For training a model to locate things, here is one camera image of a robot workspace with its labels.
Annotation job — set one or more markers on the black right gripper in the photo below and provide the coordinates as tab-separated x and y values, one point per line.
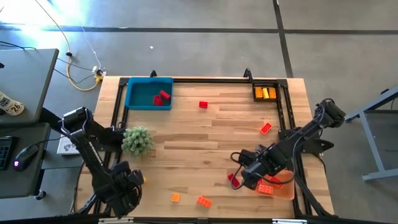
273	158

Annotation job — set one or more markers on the orange plastic bin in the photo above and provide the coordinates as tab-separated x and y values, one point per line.
287	190

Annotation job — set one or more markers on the black desk caster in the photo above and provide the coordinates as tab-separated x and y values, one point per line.
40	195

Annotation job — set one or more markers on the small black mesh bin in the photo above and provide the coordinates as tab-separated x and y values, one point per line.
265	84

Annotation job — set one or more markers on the black diagonal beam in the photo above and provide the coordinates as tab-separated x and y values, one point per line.
49	117

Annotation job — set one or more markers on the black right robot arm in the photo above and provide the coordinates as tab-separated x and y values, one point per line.
308	130

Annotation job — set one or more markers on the white power plug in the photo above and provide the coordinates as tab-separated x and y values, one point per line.
95	68

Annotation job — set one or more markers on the small red square block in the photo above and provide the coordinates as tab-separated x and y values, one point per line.
203	104

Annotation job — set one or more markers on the blue plastic bin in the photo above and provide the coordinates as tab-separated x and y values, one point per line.
140	93

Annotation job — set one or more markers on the silver metal bracket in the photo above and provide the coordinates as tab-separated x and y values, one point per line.
289	221
105	220

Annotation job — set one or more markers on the dark red toy building block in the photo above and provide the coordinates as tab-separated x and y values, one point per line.
231	178

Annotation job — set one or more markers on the white printed box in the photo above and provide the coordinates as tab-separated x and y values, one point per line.
66	148

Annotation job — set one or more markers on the black computer mouse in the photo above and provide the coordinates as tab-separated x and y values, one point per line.
26	155

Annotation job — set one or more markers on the small yellow-orange square block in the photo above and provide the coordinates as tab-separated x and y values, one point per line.
175	197

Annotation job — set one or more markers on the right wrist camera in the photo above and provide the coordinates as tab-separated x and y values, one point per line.
248	157

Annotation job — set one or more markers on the grey metal table frame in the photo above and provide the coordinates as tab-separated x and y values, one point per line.
372	143

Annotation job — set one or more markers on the green potted succulent plant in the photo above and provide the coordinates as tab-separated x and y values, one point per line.
137	141

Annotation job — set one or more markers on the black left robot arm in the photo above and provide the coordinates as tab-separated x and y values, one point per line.
93	155

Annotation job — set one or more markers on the white labelled bottle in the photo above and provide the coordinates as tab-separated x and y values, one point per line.
11	105

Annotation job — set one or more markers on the dark grey desk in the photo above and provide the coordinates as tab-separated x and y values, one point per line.
18	183

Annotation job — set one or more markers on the black keyboard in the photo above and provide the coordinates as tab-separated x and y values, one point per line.
4	152

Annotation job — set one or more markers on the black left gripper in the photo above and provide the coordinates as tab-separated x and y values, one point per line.
124	189

